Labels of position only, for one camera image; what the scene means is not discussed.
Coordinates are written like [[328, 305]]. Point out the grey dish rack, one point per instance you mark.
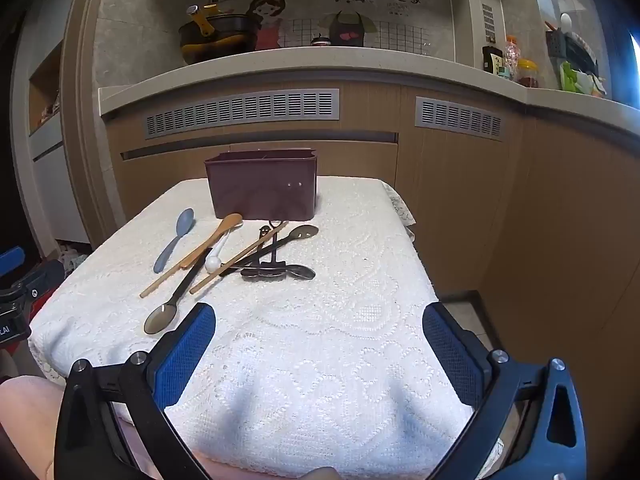
[[570, 47]]

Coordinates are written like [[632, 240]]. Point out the white plastic spoon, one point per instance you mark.
[[212, 263]]

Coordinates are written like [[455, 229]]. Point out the green cloth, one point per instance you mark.
[[575, 80]]

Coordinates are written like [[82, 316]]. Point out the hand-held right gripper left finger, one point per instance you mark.
[[182, 360]]

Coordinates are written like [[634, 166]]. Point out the yellow-lid jar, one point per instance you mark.
[[527, 72]]

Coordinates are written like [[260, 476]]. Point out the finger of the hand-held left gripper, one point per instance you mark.
[[12, 260], [47, 277]]

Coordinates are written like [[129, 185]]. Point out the shovel-shaped metal spoon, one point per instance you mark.
[[274, 250]]

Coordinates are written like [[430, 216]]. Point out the blue-grey plastic spoon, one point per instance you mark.
[[184, 222]]

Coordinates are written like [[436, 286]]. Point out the wooden kitchen cabinet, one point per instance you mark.
[[450, 185]]

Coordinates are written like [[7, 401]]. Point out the maroon plastic utensil holder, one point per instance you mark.
[[260, 190]]

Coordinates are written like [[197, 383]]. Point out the cartoon wall sticker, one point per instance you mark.
[[350, 10]]

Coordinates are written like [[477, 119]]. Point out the short grey vent grille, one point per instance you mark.
[[457, 116]]

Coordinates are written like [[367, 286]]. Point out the black wok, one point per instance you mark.
[[225, 40]]

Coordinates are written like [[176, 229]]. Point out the wooden spoon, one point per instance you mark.
[[231, 221]]

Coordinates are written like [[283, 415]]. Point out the white shelf cabinet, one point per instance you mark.
[[50, 185]]

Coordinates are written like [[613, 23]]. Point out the long grey vent grille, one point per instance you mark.
[[240, 110]]

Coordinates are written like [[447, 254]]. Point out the clear bottle orange cap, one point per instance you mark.
[[511, 57]]

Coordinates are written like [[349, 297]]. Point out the white wall vent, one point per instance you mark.
[[488, 22]]

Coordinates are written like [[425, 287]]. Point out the dark sauce bottle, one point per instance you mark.
[[492, 60]]

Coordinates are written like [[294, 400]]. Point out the white lace tablecloth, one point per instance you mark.
[[325, 335]]

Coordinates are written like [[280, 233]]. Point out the beige kitchen countertop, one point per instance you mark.
[[300, 67]]

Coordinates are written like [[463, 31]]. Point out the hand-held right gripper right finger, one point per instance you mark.
[[452, 360]]

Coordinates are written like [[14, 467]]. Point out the patterned house slippers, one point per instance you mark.
[[72, 261]]

